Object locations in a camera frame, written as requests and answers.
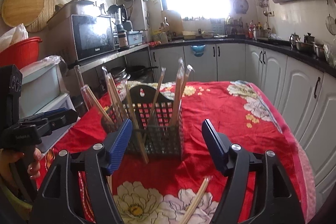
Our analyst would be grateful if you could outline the left hand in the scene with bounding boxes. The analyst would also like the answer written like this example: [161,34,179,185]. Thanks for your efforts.
[0,147,43,188]

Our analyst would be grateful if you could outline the wrapped chopsticks in basket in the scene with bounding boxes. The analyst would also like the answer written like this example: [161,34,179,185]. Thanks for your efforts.
[73,65,114,126]
[169,58,194,126]
[101,66,128,124]
[147,67,166,126]

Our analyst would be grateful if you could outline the black plastic utensil basket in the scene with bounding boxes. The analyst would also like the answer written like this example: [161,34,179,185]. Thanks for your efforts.
[101,84,185,160]

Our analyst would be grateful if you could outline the wrapped chopsticks leaning outside basket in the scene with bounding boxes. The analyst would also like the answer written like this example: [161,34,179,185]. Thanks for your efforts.
[124,81,149,164]

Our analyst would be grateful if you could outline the red floral tablecloth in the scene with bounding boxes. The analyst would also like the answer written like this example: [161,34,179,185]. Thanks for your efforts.
[35,80,317,224]

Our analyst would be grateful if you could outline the white plastic drawer cabinet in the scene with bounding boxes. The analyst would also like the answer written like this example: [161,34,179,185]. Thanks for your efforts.
[19,56,81,154]

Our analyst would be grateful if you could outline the wrapped chopsticks on table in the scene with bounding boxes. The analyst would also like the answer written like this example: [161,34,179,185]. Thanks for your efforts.
[180,176,212,224]

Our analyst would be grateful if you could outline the steel pot stack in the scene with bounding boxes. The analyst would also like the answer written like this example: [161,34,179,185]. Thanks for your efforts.
[110,67,130,84]

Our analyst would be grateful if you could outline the black frying pan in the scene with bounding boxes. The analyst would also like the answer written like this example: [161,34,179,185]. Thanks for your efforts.
[126,65,158,79]

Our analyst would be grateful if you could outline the red plastic basin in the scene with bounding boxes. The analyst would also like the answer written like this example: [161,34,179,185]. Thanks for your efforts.
[0,36,42,69]

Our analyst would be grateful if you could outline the blue bag on cabinet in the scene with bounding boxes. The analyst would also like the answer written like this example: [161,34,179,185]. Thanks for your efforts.
[190,44,206,57]

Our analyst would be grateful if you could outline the silver microwave oven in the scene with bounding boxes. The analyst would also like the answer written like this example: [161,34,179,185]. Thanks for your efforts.
[45,15,118,65]

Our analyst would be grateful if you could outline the round woven bamboo tray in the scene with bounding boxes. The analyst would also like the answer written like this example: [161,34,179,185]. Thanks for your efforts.
[1,0,56,33]

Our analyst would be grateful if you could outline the black electric kettle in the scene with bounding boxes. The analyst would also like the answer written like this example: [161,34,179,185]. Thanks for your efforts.
[108,5,127,26]

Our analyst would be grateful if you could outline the small wall fan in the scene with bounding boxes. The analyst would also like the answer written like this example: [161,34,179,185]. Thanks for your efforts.
[233,0,249,14]

